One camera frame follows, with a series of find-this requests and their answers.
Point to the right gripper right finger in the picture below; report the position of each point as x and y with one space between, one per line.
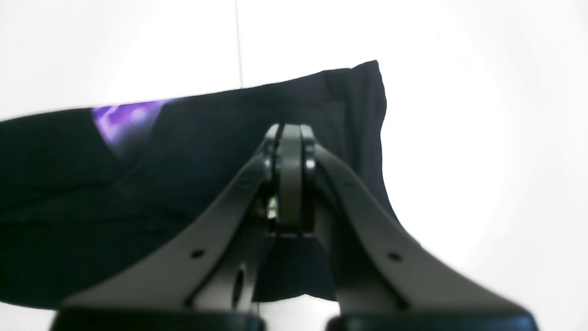
379 269

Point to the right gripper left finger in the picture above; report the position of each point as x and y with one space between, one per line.
213 264

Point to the black T-shirt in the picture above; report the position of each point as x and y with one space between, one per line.
88 192

